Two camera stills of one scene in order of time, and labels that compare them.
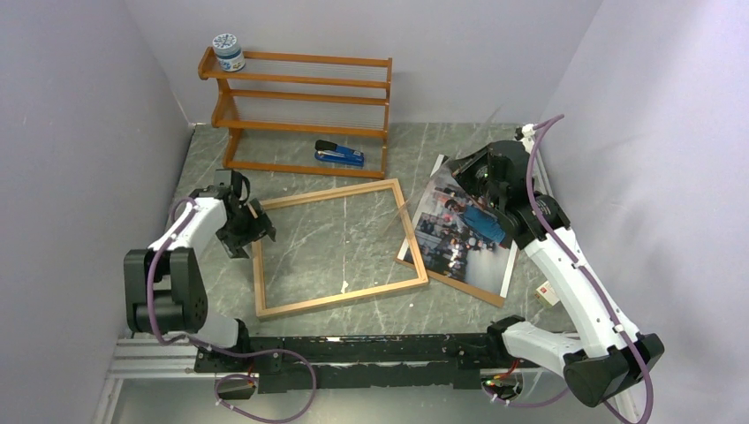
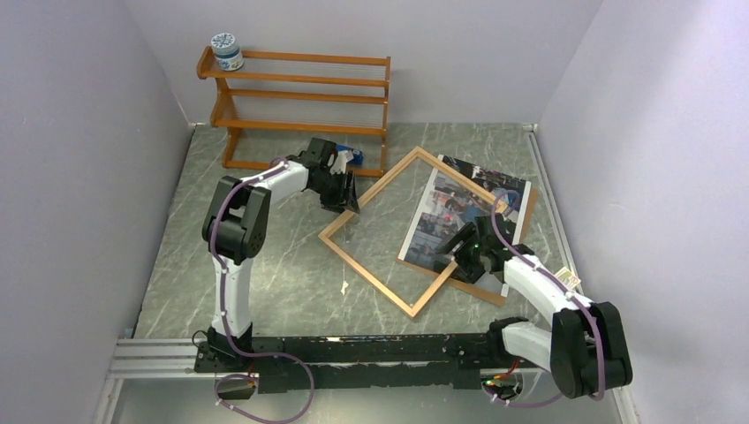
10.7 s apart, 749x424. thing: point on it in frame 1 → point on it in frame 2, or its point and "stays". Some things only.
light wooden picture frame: (258, 256) → (327, 234)
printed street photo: (457, 236) stays
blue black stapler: (329, 151) stays
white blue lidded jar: (229, 52) stays
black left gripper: (237, 251) → (345, 200)
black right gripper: (464, 169) → (466, 234)
